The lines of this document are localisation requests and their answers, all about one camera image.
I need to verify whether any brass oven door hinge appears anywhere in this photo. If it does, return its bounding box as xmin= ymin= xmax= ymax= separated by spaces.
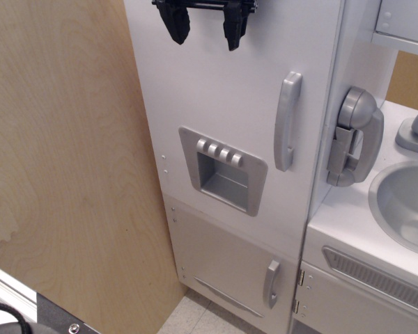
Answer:
xmin=297 ymin=269 xmax=305 ymax=286
xmin=293 ymin=299 xmax=300 ymax=314

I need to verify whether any white fridge door handle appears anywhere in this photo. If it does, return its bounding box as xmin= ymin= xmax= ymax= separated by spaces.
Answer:
xmin=274 ymin=72 xmax=302 ymax=172

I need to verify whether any grey toy telephone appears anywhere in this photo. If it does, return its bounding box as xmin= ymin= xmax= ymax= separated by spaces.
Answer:
xmin=327 ymin=87 xmax=384 ymax=187

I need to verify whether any brass oven door hinge upper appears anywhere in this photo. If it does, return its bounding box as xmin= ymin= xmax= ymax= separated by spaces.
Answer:
xmin=297 ymin=269 xmax=305 ymax=286

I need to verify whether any white toy kitchen cabinet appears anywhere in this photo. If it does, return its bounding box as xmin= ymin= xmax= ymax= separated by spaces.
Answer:
xmin=125 ymin=1 xmax=418 ymax=333

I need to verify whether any white lower freezer door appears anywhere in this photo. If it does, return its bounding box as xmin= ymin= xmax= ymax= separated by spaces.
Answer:
xmin=164 ymin=196 xmax=298 ymax=333

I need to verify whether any silver toy sink bowl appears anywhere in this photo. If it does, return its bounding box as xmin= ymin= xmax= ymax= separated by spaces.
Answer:
xmin=368 ymin=161 xmax=418 ymax=253

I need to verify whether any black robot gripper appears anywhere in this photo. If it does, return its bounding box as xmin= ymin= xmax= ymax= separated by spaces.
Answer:
xmin=151 ymin=0 xmax=258 ymax=51

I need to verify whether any brass oven door hinge lower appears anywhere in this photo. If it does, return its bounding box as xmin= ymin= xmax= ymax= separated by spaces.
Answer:
xmin=293 ymin=299 xmax=300 ymax=314

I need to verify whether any grey lower door handle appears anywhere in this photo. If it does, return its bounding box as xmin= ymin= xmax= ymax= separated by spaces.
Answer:
xmin=263 ymin=260 xmax=280 ymax=309

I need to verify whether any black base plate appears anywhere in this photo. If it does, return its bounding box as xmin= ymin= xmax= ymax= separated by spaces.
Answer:
xmin=0 ymin=292 xmax=98 ymax=334

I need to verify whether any black cable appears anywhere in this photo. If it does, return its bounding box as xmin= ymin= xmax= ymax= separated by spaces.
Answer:
xmin=0 ymin=301 xmax=34 ymax=334

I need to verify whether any grey ice dispenser box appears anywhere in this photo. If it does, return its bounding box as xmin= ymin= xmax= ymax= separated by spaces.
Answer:
xmin=178 ymin=126 xmax=268 ymax=216

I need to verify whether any grey oven vent panel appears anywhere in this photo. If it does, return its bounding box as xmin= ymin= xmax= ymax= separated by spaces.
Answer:
xmin=322 ymin=246 xmax=418 ymax=310

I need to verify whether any aluminium frame rail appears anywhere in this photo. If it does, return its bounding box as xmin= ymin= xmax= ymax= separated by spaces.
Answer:
xmin=0 ymin=269 xmax=38 ymax=322

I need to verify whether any white oven door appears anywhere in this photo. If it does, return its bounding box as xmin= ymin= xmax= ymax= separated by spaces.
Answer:
xmin=293 ymin=261 xmax=418 ymax=333

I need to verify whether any white fridge door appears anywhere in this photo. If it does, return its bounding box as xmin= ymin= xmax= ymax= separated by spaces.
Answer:
xmin=125 ymin=1 xmax=345 ymax=259

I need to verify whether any white upper microwave door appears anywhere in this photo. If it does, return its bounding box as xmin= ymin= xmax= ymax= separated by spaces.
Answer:
xmin=376 ymin=0 xmax=418 ymax=42

